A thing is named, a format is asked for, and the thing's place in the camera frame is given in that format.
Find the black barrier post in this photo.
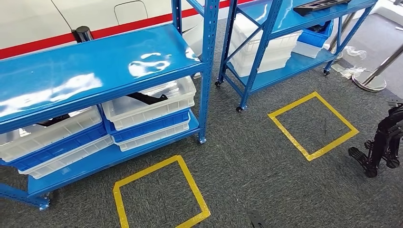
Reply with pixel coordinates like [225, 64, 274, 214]
[75, 26, 94, 43]

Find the black part in bin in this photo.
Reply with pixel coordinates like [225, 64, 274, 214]
[125, 92, 169, 106]
[307, 23, 330, 34]
[36, 114, 70, 127]

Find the white low platform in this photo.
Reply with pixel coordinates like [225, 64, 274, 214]
[374, 0, 403, 27]

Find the large translucent white bin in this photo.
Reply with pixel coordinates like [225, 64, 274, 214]
[228, 14, 304, 78]

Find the black plastic frame part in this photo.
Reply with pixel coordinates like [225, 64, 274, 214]
[293, 0, 352, 16]

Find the yellow floor tape outline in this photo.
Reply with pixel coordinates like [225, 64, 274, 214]
[113, 155, 211, 228]
[268, 91, 360, 162]

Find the white plastic bin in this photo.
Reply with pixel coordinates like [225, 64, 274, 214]
[101, 76, 197, 131]
[0, 105, 103, 163]
[292, 41, 323, 59]
[18, 135, 114, 180]
[112, 118, 191, 152]

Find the black robot foot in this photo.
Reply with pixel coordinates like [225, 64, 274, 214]
[247, 210, 266, 228]

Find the white car with red stripe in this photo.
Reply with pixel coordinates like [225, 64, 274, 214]
[0, 0, 252, 60]

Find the black humanoid robot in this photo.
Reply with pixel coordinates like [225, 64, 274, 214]
[347, 100, 403, 179]

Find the chrome stanchion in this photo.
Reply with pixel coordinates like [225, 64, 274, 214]
[352, 44, 403, 93]

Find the blue metal shelf rack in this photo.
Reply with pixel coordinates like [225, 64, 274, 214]
[214, 0, 378, 113]
[0, 0, 220, 211]

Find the crumpled clear plastic wrap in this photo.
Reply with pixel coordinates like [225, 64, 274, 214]
[345, 45, 367, 60]
[338, 65, 367, 79]

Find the blue plastic bin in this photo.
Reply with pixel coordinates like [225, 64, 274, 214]
[99, 105, 191, 144]
[0, 121, 108, 172]
[297, 20, 335, 48]

